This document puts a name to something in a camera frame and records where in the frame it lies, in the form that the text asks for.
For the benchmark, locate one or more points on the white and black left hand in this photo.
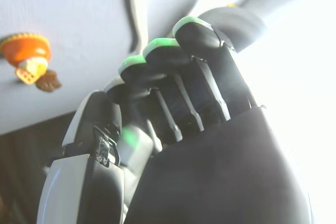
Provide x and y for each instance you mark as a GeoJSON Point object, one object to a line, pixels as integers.
{"type": "Point", "coordinates": [210, 169]}

